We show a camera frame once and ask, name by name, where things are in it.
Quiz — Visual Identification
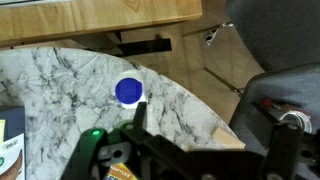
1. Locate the light wooden block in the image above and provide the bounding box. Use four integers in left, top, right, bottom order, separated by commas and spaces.
212, 128, 245, 149

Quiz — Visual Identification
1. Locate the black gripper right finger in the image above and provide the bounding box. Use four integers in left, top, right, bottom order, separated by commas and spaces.
259, 123, 303, 180

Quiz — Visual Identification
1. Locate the grey office chair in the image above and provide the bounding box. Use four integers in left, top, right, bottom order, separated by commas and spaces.
225, 0, 320, 158

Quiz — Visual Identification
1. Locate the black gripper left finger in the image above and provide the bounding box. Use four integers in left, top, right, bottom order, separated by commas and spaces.
120, 103, 187, 157

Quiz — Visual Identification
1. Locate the dark rectangular tray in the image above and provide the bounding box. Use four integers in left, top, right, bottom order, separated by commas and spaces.
0, 106, 25, 141

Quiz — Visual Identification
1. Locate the white bottle with blue cap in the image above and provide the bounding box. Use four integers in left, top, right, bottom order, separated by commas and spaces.
114, 70, 146, 109

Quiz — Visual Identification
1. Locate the yellow dog picture book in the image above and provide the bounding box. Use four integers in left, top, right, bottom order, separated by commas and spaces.
103, 163, 138, 180

